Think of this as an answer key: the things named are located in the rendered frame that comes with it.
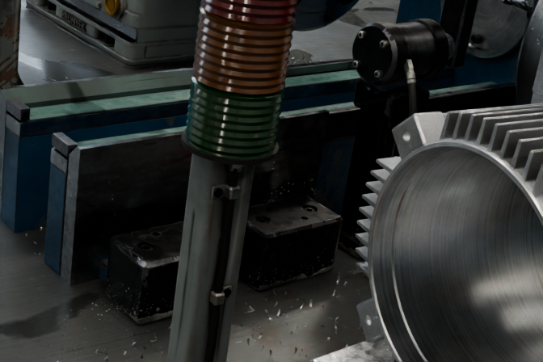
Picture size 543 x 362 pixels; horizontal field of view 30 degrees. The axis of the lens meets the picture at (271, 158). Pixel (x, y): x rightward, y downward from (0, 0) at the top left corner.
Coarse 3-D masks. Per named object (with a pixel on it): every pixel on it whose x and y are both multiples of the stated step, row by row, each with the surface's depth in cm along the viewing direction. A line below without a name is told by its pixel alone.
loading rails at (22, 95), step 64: (320, 64) 122; (0, 128) 98; (64, 128) 98; (128, 128) 103; (320, 128) 104; (0, 192) 100; (64, 192) 90; (128, 192) 92; (256, 192) 102; (320, 192) 110; (64, 256) 91
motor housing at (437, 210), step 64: (448, 128) 56; (512, 128) 53; (384, 192) 61; (448, 192) 64; (512, 192) 68; (384, 256) 63; (448, 256) 66; (512, 256) 69; (384, 320) 62; (448, 320) 64; (512, 320) 67
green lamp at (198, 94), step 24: (192, 96) 64; (216, 96) 62; (240, 96) 62; (264, 96) 63; (192, 120) 64; (216, 120) 63; (240, 120) 62; (264, 120) 63; (192, 144) 64; (216, 144) 63; (240, 144) 63; (264, 144) 64
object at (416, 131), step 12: (408, 120) 58; (420, 120) 58; (432, 120) 58; (444, 120) 59; (396, 132) 59; (408, 132) 59; (420, 132) 58; (432, 132) 58; (396, 144) 60; (408, 144) 59; (420, 144) 58; (372, 300) 63; (360, 312) 64; (372, 312) 63; (372, 324) 63; (372, 336) 63
